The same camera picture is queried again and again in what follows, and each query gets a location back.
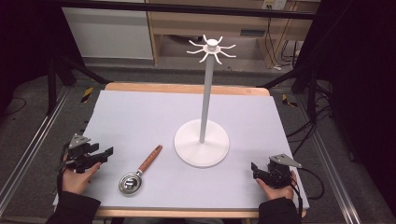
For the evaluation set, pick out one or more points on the white power strip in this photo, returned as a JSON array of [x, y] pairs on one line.
[[274, 4]]

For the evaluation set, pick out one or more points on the aluminium floor rail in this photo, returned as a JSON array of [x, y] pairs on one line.
[[34, 141], [330, 161]]

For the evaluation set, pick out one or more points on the white cabinet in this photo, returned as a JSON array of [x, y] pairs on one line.
[[109, 31]]

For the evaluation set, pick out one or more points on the black metal frame bar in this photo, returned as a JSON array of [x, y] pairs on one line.
[[186, 7]]

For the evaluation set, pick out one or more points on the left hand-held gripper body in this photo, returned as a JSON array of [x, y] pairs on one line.
[[79, 154]]

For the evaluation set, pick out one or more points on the black curtain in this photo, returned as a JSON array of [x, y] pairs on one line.
[[364, 77], [28, 40]]

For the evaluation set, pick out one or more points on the person's right hand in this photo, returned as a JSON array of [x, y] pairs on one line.
[[278, 193]]

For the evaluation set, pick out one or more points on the yellow black striped tape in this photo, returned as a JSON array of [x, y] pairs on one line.
[[289, 102], [87, 94]]

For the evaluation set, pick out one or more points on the white hook stand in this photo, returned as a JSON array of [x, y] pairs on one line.
[[202, 146]]

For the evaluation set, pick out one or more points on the person's left hand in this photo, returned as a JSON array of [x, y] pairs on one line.
[[74, 182]]

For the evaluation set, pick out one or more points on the pale grey table mat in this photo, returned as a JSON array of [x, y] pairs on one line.
[[140, 118]]

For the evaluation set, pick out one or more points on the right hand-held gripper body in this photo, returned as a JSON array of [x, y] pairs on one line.
[[278, 174]]

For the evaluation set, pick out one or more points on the black metal stand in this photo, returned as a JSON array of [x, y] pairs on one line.
[[52, 84], [312, 93]]

